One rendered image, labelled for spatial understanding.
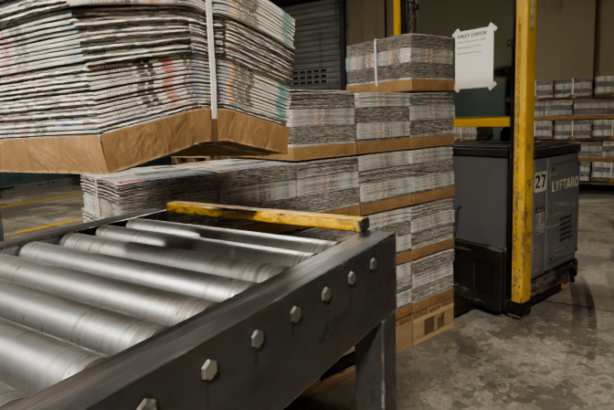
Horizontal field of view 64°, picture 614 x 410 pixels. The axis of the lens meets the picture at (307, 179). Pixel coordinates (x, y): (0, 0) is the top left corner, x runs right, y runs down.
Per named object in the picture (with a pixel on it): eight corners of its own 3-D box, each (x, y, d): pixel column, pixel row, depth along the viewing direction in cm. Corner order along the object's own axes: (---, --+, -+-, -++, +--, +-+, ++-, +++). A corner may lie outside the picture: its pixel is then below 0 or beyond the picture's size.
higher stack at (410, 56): (350, 320, 238) (343, 45, 222) (392, 303, 257) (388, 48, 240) (413, 347, 208) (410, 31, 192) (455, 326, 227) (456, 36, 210)
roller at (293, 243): (129, 248, 95) (144, 229, 99) (344, 285, 71) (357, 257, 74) (114, 230, 93) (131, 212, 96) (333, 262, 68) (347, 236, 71)
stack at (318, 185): (100, 416, 167) (76, 172, 156) (351, 319, 239) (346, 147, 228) (142, 479, 137) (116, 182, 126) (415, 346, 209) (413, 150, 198)
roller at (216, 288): (5, 264, 76) (34, 276, 80) (243, 322, 51) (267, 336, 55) (23, 235, 78) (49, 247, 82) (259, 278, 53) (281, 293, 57)
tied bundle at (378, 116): (295, 152, 210) (293, 97, 207) (346, 147, 228) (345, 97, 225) (358, 155, 180) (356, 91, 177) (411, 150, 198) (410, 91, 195)
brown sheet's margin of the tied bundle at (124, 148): (79, 143, 80) (72, 117, 79) (211, 140, 64) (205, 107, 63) (-26, 172, 67) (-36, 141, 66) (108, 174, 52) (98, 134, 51)
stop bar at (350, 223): (178, 209, 102) (177, 200, 102) (371, 228, 79) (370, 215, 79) (165, 212, 99) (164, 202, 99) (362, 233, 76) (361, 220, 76)
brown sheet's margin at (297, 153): (235, 156, 191) (234, 144, 191) (294, 151, 209) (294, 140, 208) (293, 161, 162) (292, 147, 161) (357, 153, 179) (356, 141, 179)
